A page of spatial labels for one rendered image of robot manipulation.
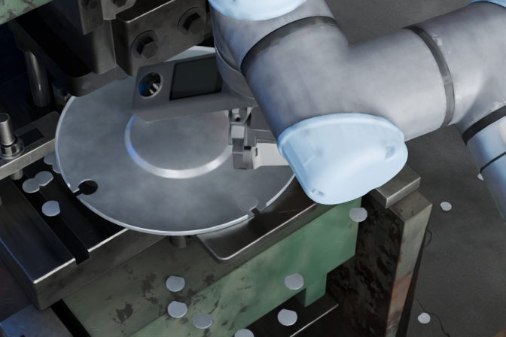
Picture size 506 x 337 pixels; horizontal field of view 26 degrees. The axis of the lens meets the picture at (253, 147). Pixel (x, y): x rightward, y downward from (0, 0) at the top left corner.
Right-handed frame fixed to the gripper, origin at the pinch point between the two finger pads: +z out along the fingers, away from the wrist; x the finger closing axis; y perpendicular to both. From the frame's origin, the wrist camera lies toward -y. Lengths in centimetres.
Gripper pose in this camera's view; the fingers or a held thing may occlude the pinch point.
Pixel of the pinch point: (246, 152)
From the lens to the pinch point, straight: 105.3
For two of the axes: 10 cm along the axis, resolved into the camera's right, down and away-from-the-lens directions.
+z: 0.3, 3.8, 9.2
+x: 0.9, -9.2, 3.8
